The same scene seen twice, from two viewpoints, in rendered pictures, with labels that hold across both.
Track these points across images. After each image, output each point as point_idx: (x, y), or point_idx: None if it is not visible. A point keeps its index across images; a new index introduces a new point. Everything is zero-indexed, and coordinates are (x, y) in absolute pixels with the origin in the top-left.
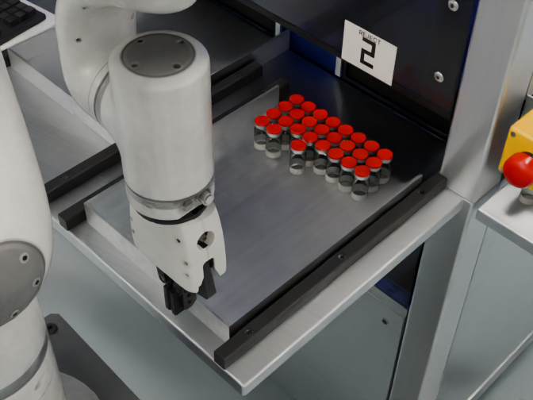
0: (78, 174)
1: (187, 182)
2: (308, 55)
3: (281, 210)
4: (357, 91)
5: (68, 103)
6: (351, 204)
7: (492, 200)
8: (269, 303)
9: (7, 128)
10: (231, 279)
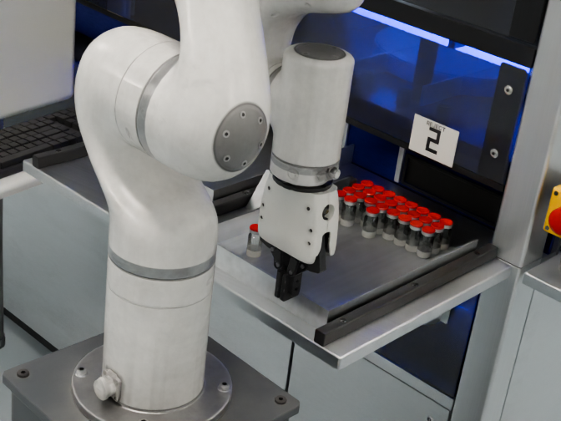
0: None
1: (326, 152)
2: (370, 166)
3: (357, 258)
4: (413, 194)
5: None
6: (417, 260)
7: (536, 268)
8: (357, 306)
9: (260, 37)
10: (321, 295)
